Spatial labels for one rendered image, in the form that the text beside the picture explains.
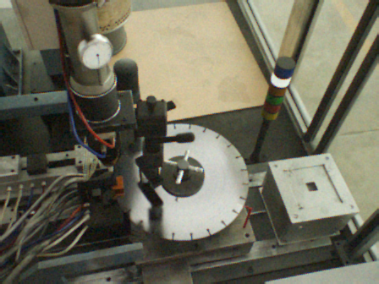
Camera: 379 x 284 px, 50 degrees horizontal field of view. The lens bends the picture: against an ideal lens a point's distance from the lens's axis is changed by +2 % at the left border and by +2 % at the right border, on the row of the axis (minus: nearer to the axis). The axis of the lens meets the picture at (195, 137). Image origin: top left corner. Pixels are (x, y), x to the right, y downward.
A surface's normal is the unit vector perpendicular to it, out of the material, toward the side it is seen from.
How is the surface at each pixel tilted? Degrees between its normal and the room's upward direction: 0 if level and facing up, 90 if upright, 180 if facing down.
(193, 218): 0
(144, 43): 0
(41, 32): 90
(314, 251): 0
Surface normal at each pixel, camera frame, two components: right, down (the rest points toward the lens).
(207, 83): 0.06, -0.60
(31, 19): 0.22, 0.79
